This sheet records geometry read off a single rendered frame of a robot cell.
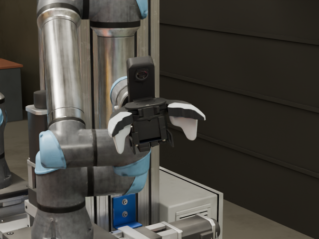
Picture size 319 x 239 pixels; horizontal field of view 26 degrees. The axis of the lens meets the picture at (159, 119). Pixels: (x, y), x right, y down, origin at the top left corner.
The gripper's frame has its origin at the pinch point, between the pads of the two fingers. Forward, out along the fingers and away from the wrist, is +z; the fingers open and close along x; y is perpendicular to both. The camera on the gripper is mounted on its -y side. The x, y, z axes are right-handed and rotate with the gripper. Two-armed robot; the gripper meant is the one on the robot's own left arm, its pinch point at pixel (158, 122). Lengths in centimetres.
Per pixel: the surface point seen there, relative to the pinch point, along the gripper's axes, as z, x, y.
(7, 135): -645, 66, 161
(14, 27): -787, 42, 61
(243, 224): -352, -107, 185
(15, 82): -713, 50, 117
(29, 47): -747, 28, 84
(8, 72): -710, 55, 104
